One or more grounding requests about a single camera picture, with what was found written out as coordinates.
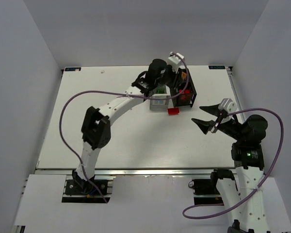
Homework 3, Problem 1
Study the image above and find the green small lego brick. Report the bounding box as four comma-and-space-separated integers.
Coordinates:
156, 86, 166, 94

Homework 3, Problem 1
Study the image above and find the red flower lego piece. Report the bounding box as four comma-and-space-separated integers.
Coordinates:
179, 89, 190, 95

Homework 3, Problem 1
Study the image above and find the red lego brick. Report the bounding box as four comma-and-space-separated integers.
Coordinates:
167, 108, 180, 116

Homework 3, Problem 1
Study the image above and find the orange lego brick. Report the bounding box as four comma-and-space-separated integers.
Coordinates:
181, 72, 187, 80

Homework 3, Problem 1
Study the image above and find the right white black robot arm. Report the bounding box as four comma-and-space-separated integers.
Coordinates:
192, 99, 271, 233

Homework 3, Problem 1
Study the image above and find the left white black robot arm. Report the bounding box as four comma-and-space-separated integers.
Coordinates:
72, 53, 185, 194

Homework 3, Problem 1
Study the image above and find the black slotted container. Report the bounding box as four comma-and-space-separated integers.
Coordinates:
170, 69, 197, 107

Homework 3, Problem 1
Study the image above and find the white slotted container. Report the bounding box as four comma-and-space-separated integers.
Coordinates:
149, 85, 171, 112

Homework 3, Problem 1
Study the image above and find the right blue table label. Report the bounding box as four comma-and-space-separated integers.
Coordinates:
208, 66, 226, 69

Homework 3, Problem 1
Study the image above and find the blue table label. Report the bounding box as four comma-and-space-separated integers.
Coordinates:
64, 67, 81, 72
208, 66, 226, 69

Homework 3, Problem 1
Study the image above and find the left blue table label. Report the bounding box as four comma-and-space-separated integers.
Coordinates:
64, 67, 81, 72

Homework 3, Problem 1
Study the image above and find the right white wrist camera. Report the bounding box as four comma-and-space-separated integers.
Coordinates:
218, 98, 238, 124

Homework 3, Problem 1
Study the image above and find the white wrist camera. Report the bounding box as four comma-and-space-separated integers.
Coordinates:
218, 98, 238, 124
166, 52, 185, 73

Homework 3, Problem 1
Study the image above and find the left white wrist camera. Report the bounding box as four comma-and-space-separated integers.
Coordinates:
166, 52, 185, 73

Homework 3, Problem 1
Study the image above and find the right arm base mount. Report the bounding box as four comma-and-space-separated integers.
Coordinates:
188, 179, 223, 205

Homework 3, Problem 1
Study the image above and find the aluminium table rail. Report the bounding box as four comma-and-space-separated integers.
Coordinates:
35, 166, 267, 177

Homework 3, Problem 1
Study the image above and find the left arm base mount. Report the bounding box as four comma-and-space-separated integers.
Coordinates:
62, 178, 113, 204

